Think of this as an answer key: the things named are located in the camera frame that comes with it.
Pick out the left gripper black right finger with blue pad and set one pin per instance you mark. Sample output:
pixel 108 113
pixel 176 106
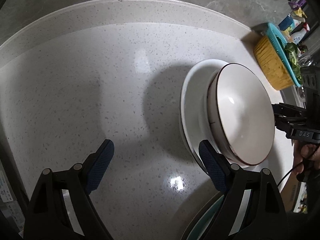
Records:
pixel 252 207

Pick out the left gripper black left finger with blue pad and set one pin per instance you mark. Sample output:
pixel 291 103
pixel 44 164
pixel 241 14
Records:
pixel 47 216

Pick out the red floral bowl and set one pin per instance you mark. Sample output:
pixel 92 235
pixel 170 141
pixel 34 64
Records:
pixel 240 115

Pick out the silver kitchen appliance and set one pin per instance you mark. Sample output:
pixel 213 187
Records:
pixel 12 217

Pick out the purple kitchen tool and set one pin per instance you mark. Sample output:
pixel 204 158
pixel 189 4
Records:
pixel 296 4

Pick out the teal floral top plate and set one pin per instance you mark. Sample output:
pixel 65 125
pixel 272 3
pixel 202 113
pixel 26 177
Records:
pixel 200 222

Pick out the green leafy vegetables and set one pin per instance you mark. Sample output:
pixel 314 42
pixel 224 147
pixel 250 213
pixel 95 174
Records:
pixel 291 51

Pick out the yellow teal colander basket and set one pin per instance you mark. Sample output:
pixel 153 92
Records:
pixel 273 61

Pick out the large white bowl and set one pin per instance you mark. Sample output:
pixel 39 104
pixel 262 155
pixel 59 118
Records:
pixel 194 125

